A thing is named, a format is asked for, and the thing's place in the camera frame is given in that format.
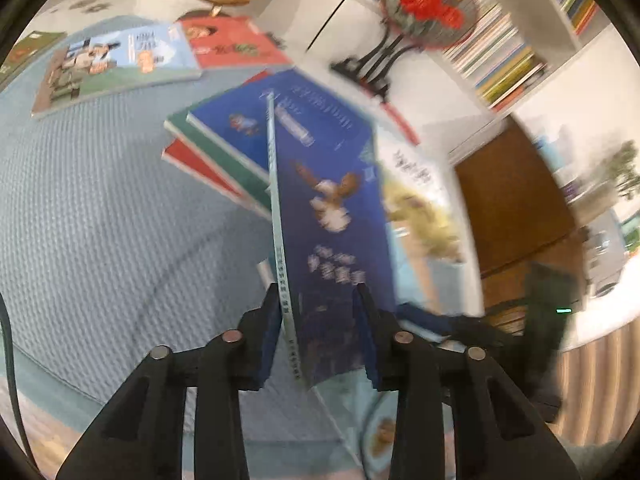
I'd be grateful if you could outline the white golden picture book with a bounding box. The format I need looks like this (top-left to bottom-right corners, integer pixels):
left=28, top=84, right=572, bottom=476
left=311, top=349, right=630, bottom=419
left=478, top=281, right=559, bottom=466
left=372, top=125, right=486, bottom=318

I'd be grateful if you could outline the red cartoon book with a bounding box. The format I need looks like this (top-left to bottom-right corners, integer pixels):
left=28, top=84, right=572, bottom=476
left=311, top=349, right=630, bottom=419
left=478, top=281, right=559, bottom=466
left=175, top=12, right=293, bottom=71

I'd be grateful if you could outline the white bookshelf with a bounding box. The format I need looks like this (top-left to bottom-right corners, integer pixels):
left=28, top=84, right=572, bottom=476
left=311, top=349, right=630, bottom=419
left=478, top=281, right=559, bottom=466
left=255, top=0, right=608, bottom=121

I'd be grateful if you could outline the green potted plant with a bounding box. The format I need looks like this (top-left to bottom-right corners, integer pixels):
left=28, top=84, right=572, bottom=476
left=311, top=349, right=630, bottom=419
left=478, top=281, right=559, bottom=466
left=600, top=140, right=640, bottom=206

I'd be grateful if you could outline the light blue woven mat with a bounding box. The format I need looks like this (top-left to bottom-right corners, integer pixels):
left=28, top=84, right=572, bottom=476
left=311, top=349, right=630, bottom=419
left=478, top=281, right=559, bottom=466
left=0, top=15, right=401, bottom=480

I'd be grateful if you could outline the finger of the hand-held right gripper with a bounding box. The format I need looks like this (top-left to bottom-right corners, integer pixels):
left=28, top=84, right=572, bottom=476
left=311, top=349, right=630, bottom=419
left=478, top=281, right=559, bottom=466
left=395, top=302, right=531, bottom=362

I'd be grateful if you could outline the teal green book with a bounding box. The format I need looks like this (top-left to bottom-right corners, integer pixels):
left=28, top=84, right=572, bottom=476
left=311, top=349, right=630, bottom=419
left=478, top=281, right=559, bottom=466
left=165, top=112, right=273, bottom=218

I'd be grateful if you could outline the light blue cartoon poetry book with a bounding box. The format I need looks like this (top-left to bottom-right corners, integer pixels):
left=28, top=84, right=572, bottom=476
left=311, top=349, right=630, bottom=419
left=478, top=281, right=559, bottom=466
left=31, top=22, right=203, bottom=121

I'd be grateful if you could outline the green insect book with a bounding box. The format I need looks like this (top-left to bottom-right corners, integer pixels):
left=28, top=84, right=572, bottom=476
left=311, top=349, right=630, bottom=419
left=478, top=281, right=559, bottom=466
left=0, top=30, right=68, bottom=86

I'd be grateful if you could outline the brown wooden door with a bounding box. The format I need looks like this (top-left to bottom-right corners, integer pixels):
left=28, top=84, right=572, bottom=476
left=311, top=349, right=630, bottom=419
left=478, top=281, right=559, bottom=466
left=452, top=115, right=591, bottom=336

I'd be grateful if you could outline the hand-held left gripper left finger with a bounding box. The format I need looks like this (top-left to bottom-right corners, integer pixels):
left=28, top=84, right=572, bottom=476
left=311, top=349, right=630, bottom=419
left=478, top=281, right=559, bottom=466
left=55, top=283, right=282, bottom=480

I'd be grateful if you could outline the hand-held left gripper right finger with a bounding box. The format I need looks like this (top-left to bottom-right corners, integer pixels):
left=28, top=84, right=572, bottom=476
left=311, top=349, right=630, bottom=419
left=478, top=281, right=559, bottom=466
left=351, top=283, right=583, bottom=480

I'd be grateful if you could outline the dark blue bird book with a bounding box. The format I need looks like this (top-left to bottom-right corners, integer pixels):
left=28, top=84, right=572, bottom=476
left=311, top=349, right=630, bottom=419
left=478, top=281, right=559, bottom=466
left=265, top=91, right=398, bottom=392

